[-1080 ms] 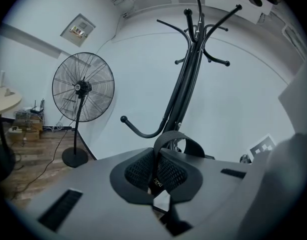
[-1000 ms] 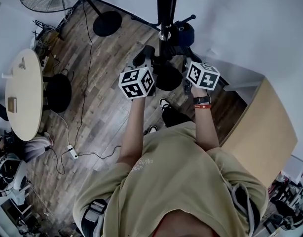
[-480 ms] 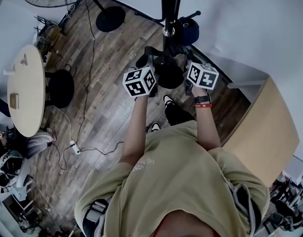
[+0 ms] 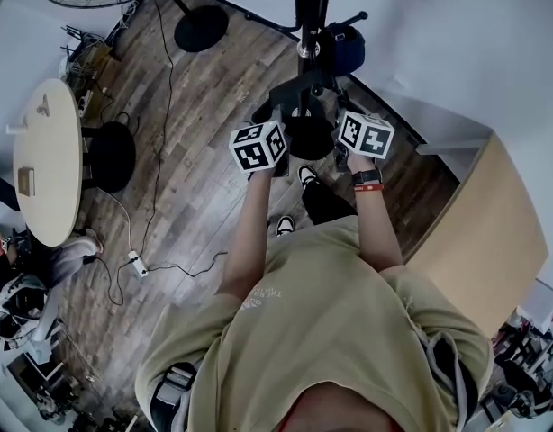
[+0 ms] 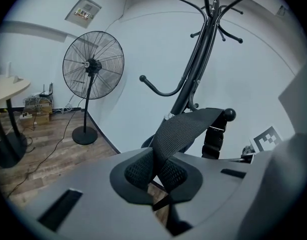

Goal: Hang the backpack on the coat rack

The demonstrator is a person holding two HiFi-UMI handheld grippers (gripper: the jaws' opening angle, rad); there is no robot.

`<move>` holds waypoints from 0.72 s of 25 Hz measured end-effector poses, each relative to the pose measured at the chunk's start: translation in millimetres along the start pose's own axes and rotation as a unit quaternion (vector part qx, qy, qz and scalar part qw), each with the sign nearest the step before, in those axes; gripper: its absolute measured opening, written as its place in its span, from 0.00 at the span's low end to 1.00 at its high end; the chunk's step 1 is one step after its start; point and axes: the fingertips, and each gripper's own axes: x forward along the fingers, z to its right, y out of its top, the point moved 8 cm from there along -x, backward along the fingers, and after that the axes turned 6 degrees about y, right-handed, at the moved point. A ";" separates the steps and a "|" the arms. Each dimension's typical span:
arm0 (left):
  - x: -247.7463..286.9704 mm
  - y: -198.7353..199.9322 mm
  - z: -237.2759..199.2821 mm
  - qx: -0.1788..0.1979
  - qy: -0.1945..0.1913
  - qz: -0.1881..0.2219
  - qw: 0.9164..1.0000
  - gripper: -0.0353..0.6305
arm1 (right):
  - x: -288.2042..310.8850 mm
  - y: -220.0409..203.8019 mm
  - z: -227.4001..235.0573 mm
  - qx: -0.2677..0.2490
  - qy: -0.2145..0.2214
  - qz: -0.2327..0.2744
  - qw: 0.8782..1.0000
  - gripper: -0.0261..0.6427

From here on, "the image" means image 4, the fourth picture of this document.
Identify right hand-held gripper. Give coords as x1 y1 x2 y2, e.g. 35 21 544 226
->
332 85 396 174

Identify black wristwatch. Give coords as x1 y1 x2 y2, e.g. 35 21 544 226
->
351 168 384 186

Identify person's left sneaker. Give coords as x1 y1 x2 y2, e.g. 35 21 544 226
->
275 214 296 238

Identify cardboard boxes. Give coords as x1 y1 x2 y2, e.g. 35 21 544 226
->
67 38 121 90

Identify black floor cable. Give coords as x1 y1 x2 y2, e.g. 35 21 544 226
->
145 0 229 279

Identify heap of assorted equipment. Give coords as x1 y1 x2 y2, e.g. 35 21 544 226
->
481 281 553 422
5 321 142 432

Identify person's right forearm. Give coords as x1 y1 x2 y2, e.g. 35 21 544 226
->
348 153 404 269

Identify black router with antennas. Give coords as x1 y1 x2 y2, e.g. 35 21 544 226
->
61 23 87 59

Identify dark navy bag with strap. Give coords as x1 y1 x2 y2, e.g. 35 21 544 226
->
321 22 367 77

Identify person's left forearm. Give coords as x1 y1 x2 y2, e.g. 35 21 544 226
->
215 168 286 299

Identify round beige table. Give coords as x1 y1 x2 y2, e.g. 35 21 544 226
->
13 77 138 248

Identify black metal coat rack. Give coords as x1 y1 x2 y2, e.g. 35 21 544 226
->
244 0 370 161

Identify thin black cable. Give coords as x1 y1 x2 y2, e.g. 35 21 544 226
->
83 253 133 308

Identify person's sneaker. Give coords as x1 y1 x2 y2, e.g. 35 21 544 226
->
297 164 319 189
275 214 296 238

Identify person's right sneaker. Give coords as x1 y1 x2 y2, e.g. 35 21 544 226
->
297 164 319 189

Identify person's beige t-shirt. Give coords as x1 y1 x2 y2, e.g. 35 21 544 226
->
136 216 494 432

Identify black pedestal fan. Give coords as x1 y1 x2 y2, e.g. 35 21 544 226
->
32 0 230 54

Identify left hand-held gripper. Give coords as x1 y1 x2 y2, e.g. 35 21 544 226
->
228 104 292 179

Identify person's black trousers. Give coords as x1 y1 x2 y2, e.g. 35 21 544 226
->
301 180 358 230

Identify grey waist pack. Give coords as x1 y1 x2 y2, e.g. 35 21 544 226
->
150 361 204 432

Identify wooden cabinet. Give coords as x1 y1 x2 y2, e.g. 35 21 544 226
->
415 126 551 328

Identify white floor cable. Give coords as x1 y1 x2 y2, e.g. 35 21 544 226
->
105 190 137 258

